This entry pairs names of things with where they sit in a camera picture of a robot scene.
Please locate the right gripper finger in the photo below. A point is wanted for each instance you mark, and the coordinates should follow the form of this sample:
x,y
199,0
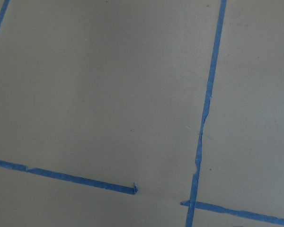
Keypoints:
x,y
242,225

